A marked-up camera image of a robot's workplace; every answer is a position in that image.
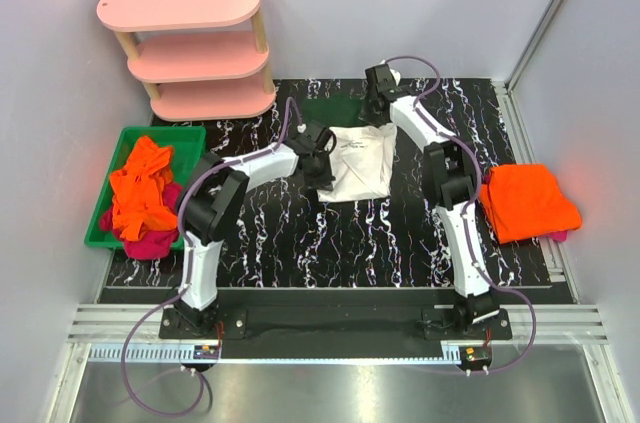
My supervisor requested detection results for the white and green t-shirt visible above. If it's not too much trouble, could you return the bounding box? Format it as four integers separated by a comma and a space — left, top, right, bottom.
301, 96, 397, 203

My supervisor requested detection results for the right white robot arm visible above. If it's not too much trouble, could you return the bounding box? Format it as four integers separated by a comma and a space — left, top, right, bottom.
361, 61, 499, 326

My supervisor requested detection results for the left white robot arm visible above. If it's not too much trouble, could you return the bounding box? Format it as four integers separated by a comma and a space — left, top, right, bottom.
175, 122, 337, 315

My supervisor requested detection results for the green plastic bin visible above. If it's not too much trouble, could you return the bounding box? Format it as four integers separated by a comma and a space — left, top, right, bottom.
83, 125, 207, 249

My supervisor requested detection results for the pink three-tier wooden shelf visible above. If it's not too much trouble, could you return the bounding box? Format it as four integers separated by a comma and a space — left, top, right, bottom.
96, 0, 276, 122

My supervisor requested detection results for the magenta t-shirt in bin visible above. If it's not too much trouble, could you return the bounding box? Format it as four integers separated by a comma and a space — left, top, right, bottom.
99, 207, 179, 260

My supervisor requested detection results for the orange folded t-shirt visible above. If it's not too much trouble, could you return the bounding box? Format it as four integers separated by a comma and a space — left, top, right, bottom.
479, 164, 582, 244

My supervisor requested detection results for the orange t-shirt in bin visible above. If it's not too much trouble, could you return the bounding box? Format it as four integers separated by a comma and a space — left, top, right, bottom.
109, 135, 177, 241

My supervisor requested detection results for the magenta folded t-shirt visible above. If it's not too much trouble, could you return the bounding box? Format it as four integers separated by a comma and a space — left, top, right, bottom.
547, 230, 570, 242

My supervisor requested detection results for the aluminium corner frame post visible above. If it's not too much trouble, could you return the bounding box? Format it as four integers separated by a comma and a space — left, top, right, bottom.
504, 0, 568, 91

